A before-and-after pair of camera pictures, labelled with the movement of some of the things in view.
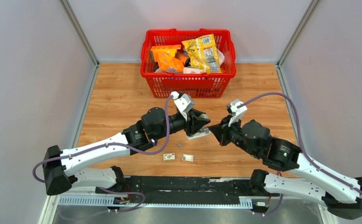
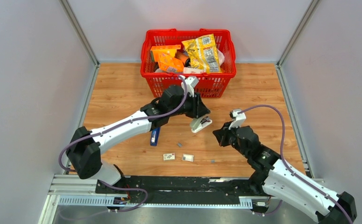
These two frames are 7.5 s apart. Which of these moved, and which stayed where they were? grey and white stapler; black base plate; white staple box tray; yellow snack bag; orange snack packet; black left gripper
Moved: grey and white stapler; black left gripper
Stayed: orange snack packet; white staple box tray; black base plate; yellow snack bag
